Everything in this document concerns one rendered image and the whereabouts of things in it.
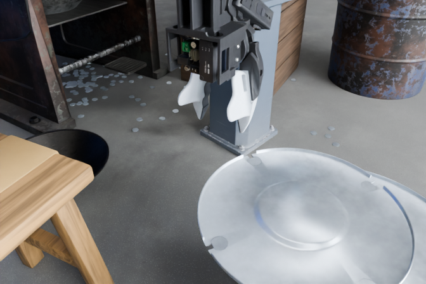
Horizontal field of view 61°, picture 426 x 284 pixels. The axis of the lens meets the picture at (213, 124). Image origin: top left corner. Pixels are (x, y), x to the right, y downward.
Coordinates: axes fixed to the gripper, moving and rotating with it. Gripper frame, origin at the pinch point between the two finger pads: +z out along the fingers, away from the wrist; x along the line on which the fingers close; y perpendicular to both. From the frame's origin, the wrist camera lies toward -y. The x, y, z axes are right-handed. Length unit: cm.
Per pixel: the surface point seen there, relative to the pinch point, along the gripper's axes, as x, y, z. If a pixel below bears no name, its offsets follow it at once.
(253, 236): 9.4, 7.8, 11.5
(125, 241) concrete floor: -24.8, 1.0, 41.1
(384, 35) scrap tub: 8, -99, 16
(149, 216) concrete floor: -24.9, -7.7, 41.1
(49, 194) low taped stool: -16.4, 18.6, 8.2
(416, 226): 27.4, -6.1, 12.3
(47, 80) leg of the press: -75, -22, 22
